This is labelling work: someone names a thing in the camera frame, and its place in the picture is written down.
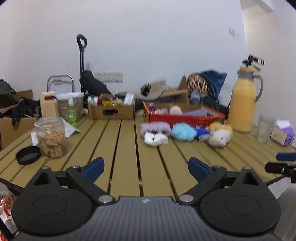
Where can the tan carton box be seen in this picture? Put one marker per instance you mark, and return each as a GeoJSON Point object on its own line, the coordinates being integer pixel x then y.
{"type": "Point", "coordinates": [49, 105]}

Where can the black bag on trolley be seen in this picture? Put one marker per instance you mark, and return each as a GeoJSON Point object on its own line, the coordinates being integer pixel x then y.
{"type": "Point", "coordinates": [92, 85]}

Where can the black camera tripod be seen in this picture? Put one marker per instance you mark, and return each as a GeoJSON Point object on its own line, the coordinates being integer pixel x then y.
{"type": "Point", "coordinates": [253, 62]}

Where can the dark blue cloth bag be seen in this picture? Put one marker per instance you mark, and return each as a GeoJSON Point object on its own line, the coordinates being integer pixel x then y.
{"type": "Point", "coordinates": [215, 81]}

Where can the small brown cardboard box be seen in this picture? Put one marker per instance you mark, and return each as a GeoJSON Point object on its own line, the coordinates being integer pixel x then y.
{"type": "Point", "coordinates": [109, 107]}

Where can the woven rattan ball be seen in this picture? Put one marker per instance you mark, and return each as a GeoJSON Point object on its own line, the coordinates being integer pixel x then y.
{"type": "Point", "coordinates": [198, 84]}

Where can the clear jar with snacks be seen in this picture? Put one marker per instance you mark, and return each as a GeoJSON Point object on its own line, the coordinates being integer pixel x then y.
{"type": "Point", "coordinates": [51, 137]}

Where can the white sponge block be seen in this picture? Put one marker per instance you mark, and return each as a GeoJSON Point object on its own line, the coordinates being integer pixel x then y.
{"type": "Point", "coordinates": [154, 140]}

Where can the blue handkerchief tissue pack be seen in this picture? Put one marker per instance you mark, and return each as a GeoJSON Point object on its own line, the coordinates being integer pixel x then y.
{"type": "Point", "coordinates": [202, 134]}

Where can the purple fluffy headband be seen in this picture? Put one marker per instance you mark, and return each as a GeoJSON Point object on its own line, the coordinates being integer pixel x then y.
{"type": "Point", "coordinates": [156, 127]}

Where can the black jar lid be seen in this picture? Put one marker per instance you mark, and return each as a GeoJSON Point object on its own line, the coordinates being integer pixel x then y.
{"type": "Point", "coordinates": [28, 155]}

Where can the white wall socket strip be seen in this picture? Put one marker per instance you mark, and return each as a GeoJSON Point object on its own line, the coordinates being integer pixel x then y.
{"type": "Point", "coordinates": [109, 76]}

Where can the large brown cardboard box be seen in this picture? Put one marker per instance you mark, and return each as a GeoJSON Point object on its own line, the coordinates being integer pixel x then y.
{"type": "Point", "coordinates": [178, 94]}

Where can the beige plush mat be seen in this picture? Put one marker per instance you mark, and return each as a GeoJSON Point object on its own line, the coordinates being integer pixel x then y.
{"type": "Point", "coordinates": [154, 89]}

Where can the left cardboard box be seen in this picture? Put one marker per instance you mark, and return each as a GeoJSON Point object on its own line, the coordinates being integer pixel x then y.
{"type": "Point", "coordinates": [10, 133]}

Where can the metal folding chair frame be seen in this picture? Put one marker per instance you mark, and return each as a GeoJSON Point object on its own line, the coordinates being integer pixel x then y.
{"type": "Point", "coordinates": [60, 80]}

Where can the dark green backpack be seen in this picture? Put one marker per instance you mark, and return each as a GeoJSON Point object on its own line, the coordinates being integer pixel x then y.
{"type": "Point", "coordinates": [8, 96]}

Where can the white paper label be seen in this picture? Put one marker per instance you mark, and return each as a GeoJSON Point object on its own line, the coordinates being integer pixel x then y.
{"type": "Point", "coordinates": [69, 130]}

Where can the purple linen pillow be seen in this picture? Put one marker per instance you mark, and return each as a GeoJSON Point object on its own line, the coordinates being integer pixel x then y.
{"type": "Point", "coordinates": [202, 112]}

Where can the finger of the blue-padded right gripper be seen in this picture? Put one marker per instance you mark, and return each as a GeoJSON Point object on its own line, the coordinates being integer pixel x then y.
{"type": "Point", "coordinates": [286, 156]}

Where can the clear container with snacks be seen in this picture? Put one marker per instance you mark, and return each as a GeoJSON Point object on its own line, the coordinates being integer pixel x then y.
{"type": "Point", "coordinates": [64, 106]}

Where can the white small bottle box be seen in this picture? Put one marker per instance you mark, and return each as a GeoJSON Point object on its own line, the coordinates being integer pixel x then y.
{"type": "Point", "coordinates": [129, 98]}

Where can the pink satin bow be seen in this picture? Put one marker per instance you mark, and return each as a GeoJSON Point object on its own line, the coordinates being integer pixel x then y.
{"type": "Point", "coordinates": [155, 110]}

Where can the white foam cylinder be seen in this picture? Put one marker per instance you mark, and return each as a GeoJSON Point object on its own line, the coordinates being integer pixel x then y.
{"type": "Point", "coordinates": [175, 110]}

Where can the yellow thermos jug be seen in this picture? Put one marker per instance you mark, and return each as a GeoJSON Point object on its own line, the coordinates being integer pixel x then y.
{"type": "Point", "coordinates": [246, 92]}

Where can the white and yellow plush toy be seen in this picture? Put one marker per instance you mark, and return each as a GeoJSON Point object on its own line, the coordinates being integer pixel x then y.
{"type": "Point", "coordinates": [220, 134]}

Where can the green spray bottle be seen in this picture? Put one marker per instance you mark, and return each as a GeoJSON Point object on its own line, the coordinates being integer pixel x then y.
{"type": "Point", "coordinates": [72, 119]}

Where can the blue fluffy plush toy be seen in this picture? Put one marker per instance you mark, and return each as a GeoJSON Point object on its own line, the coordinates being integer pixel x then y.
{"type": "Point", "coordinates": [183, 132]}

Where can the purple tissue pack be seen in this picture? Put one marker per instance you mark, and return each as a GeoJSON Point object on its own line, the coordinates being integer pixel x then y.
{"type": "Point", "coordinates": [283, 132]}

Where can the black strap bag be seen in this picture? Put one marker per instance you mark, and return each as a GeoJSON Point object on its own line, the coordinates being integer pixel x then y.
{"type": "Point", "coordinates": [25, 108]}

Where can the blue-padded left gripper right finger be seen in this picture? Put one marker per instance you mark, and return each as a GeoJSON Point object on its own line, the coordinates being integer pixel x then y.
{"type": "Point", "coordinates": [208, 178]}

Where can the black trolley handle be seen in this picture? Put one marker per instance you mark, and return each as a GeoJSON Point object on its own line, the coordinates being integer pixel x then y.
{"type": "Point", "coordinates": [82, 44]}

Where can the clear drinking glass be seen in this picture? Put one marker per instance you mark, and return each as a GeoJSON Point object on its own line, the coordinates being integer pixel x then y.
{"type": "Point", "coordinates": [264, 128]}

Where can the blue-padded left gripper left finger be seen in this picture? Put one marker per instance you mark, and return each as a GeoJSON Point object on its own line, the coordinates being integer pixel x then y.
{"type": "Point", "coordinates": [83, 178]}

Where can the red cardboard box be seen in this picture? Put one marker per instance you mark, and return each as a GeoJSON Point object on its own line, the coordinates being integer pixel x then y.
{"type": "Point", "coordinates": [173, 119]}

